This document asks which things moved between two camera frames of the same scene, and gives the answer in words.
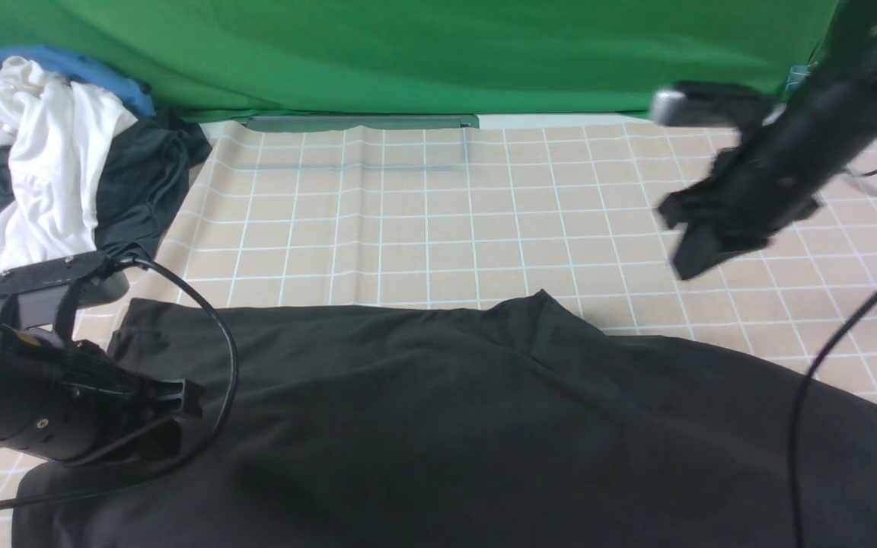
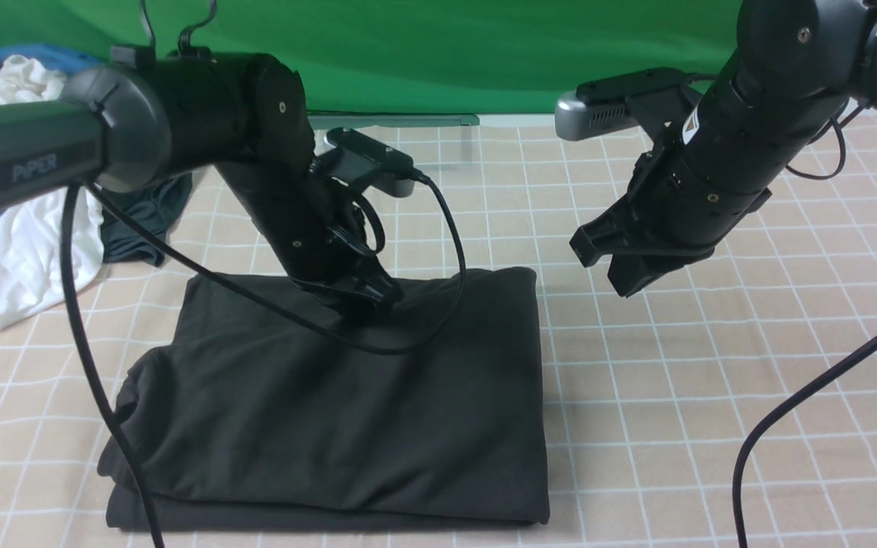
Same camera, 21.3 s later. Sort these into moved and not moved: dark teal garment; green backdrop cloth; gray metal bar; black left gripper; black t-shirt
Moved: black t-shirt; black left gripper
Not moved: dark teal garment; green backdrop cloth; gray metal bar
